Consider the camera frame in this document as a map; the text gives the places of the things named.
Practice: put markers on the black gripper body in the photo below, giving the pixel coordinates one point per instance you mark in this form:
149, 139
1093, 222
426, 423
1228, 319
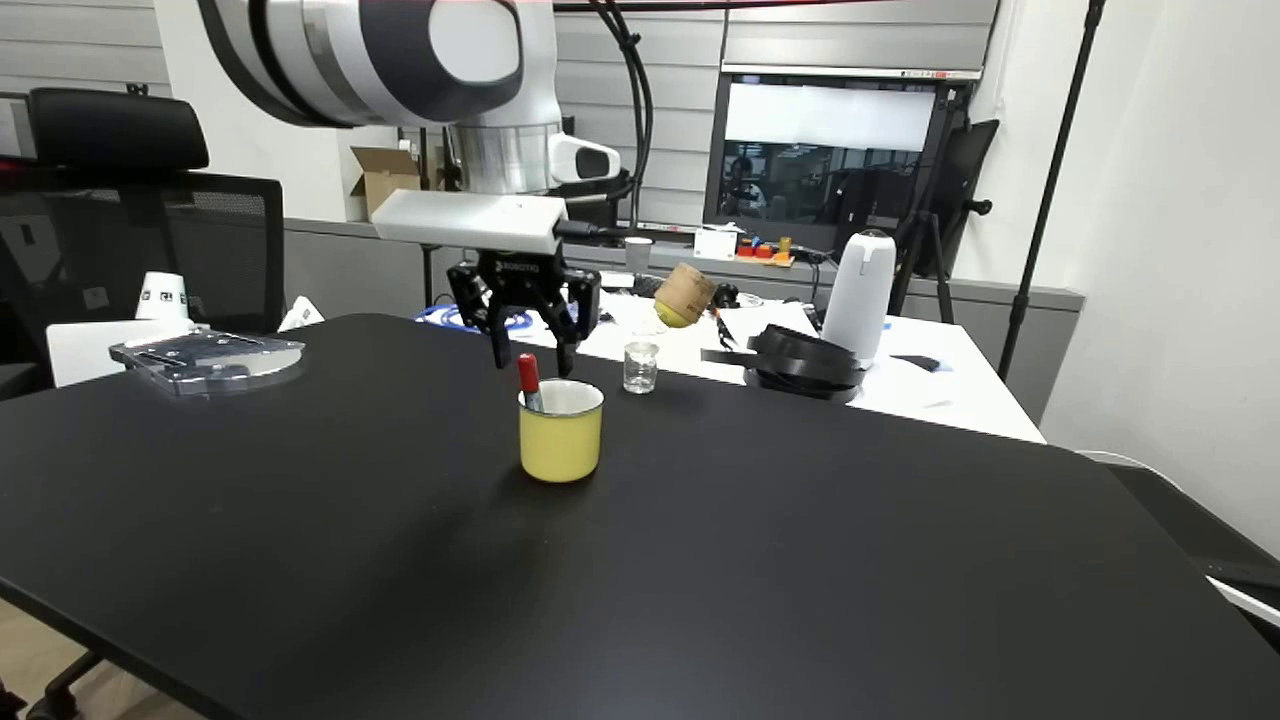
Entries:
528, 277

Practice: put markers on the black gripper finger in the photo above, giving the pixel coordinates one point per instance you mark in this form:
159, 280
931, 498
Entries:
576, 313
482, 301

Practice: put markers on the red marker pen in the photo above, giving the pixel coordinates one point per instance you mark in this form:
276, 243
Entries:
528, 370

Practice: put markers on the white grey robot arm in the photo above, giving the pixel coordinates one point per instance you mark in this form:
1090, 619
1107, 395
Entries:
387, 52

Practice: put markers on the small white cup shaped object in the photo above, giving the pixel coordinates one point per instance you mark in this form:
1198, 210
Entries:
161, 301

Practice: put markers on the small clear glass jar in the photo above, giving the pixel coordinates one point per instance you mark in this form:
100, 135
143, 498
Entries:
641, 370

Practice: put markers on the yellow enamel mug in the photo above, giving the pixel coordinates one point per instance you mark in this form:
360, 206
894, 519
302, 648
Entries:
560, 446

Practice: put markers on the brown cardboard box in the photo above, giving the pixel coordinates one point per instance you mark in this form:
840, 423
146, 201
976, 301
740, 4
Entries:
387, 181

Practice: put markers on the white labelled box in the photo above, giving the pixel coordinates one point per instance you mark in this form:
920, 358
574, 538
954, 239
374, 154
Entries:
716, 243

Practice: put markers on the white folded paper card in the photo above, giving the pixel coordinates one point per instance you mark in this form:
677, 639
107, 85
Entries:
302, 319

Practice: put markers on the red and orange blocks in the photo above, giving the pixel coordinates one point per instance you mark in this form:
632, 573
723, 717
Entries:
763, 251

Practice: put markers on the black round device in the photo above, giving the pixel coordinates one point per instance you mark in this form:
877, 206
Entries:
806, 363

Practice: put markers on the tall white cylinder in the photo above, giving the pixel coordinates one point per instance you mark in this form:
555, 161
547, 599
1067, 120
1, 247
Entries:
860, 301

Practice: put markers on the dark computer monitor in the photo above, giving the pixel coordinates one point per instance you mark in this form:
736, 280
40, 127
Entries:
824, 147

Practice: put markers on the white side table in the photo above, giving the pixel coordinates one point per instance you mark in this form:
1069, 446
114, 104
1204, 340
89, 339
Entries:
934, 395

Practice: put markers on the black office chair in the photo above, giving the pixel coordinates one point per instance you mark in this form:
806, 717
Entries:
122, 212

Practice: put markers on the flat white box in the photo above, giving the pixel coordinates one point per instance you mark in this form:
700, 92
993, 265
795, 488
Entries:
93, 355

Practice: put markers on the black tripod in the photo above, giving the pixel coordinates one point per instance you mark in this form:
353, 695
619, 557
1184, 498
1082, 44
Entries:
954, 201

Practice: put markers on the thin black stand pole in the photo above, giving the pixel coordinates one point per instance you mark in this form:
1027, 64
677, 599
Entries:
1054, 184

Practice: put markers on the black table leg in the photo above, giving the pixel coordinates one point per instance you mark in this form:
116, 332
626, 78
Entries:
66, 681

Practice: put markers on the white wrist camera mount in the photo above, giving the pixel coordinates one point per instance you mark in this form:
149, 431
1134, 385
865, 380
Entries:
467, 222

